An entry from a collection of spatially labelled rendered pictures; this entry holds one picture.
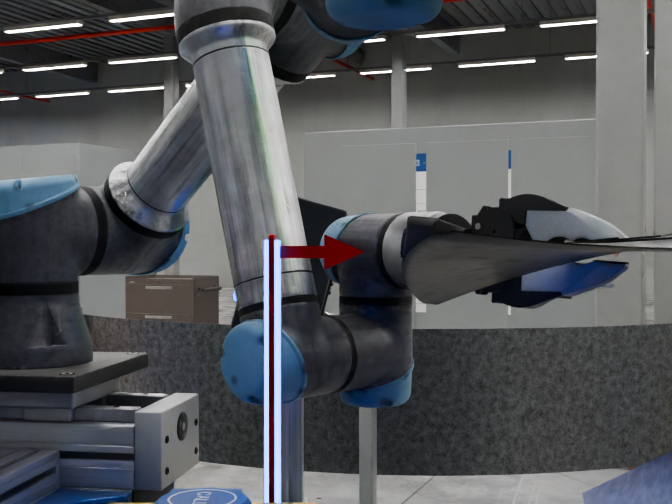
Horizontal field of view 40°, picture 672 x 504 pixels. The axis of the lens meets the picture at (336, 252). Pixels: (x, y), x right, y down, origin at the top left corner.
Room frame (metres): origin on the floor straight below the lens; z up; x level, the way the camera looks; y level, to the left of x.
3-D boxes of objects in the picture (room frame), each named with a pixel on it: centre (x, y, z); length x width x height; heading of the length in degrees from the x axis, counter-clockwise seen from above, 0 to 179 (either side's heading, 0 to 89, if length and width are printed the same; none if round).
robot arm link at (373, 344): (0.93, -0.03, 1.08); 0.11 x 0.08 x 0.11; 138
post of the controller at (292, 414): (1.16, 0.06, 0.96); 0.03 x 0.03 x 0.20; 0
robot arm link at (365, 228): (0.95, -0.04, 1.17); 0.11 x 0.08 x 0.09; 37
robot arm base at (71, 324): (1.14, 0.38, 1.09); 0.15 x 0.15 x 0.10
